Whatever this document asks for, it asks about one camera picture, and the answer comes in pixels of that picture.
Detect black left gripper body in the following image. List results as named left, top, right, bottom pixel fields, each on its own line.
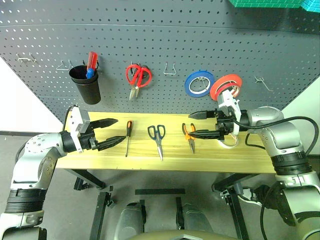
left=78, top=129, right=100, bottom=151

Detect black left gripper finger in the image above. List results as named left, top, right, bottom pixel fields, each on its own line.
left=96, top=135, right=127, bottom=152
left=88, top=118, right=119, bottom=131

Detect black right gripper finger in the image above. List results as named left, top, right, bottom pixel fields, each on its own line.
left=187, top=129, right=224, bottom=141
left=187, top=110, right=217, bottom=121

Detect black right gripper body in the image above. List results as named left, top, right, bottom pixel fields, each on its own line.
left=213, top=106, right=237, bottom=141

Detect orange black pliers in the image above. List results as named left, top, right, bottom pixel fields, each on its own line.
left=181, top=122, right=197, bottom=154

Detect dark blue handled scissors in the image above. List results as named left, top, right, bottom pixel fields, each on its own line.
left=147, top=124, right=166, bottom=162

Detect white tape roll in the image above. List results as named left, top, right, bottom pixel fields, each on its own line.
left=217, top=133, right=240, bottom=150

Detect orange black flat screwdriver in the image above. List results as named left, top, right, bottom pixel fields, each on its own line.
left=124, top=120, right=133, bottom=158

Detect blue tape roll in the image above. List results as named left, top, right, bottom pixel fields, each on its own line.
left=184, top=69, right=216, bottom=97

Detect black plastic cup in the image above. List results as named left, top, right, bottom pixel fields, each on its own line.
left=68, top=64, right=102, bottom=105

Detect red tape roll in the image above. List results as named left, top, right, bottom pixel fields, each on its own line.
left=209, top=73, right=243, bottom=101

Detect dark grey rounded shell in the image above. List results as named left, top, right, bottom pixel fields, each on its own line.
left=114, top=199, right=147, bottom=240
left=174, top=196, right=215, bottom=234

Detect grey metal pegboard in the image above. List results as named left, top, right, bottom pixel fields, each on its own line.
left=0, top=0, right=320, bottom=124

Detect olive rounded body shell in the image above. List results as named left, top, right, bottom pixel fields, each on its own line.
left=129, top=229, right=238, bottom=240

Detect green ribbed box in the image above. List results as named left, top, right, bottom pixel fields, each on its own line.
left=228, top=0, right=305, bottom=9
left=301, top=0, right=320, bottom=13

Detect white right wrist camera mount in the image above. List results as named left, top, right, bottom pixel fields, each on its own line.
left=216, top=89, right=243, bottom=133

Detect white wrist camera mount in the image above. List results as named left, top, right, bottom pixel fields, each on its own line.
left=68, top=106, right=91, bottom=153
left=216, top=89, right=243, bottom=133

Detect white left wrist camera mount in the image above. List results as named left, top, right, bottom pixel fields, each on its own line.
left=68, top=106, right=91, bottom=153

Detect metal wire pegboard hook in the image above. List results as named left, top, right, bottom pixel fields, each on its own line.
left=16, top=52, right=37, bottom=63
left=56, top=59, right=73, bottom=71
left=163, top=62, right=176, bottom=76
left=254, top=76, right=275, bottom=94

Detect red handled scissors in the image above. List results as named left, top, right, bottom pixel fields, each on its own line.
left=125, top=63, right=153, bottom=101

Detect red screwdriver handle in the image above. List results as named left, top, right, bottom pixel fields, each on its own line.
left=86, top=51, right=99, bottom=70

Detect black metal table frame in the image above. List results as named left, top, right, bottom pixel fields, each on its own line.
left=63, top=168, right=276, bottom=240

